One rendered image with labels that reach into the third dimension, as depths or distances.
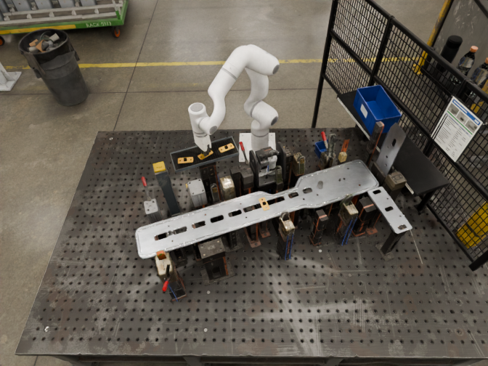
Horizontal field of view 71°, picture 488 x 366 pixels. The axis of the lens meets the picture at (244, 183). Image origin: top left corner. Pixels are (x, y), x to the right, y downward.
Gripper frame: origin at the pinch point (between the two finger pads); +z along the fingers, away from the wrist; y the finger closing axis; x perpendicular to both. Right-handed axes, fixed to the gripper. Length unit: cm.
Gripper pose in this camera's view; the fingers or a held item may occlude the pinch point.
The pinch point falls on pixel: (205, 151)
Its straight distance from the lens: 193.1
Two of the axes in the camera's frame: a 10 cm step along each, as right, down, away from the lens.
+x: 7.8, -5.2, 3.5
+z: 0.4, 6.0, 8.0
